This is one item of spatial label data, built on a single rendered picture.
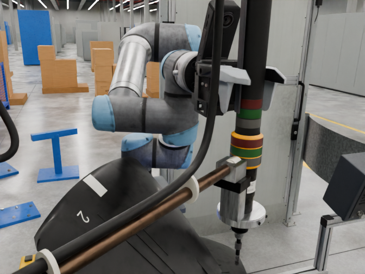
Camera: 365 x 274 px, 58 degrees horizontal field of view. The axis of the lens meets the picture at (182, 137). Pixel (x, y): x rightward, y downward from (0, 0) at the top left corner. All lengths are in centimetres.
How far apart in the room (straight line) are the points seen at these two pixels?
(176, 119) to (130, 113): 9
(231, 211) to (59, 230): 22
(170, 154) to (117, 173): 71
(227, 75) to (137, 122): 30
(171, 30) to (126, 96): 36
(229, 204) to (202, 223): 231
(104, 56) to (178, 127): 732
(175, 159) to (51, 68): 859
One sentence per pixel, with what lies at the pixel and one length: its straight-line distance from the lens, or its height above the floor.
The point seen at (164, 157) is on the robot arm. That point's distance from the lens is 120.
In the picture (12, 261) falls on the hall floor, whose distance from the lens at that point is 286.
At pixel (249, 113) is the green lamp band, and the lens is 43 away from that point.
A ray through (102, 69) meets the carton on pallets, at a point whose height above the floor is 78.
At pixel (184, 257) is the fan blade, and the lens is 47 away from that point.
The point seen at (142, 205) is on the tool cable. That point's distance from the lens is 30.
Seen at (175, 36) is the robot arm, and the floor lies 160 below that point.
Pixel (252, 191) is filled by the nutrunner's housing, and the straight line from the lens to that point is 47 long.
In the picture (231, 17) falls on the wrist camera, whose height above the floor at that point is 164.
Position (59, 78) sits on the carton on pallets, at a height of 38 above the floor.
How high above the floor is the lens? 161
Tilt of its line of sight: 17 degrees down
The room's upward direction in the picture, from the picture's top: 1 degrees clockwise
